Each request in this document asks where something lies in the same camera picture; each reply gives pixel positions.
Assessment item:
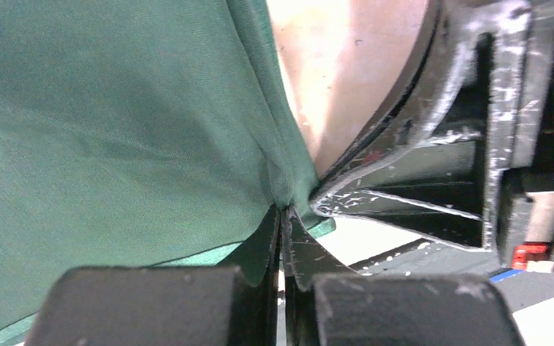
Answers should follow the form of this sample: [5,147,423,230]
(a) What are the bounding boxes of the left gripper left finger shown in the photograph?
[25,206,281,345]

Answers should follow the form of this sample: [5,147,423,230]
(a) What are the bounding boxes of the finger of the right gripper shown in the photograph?
[311,141,492,252]

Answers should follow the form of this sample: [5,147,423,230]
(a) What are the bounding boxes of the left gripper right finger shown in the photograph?
[281,207,524,345]

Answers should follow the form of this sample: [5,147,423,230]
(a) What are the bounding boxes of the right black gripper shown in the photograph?
[323,1,554,272]

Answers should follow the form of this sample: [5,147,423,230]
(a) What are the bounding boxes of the dark green cloth napkin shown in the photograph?
[0,1,333,345]

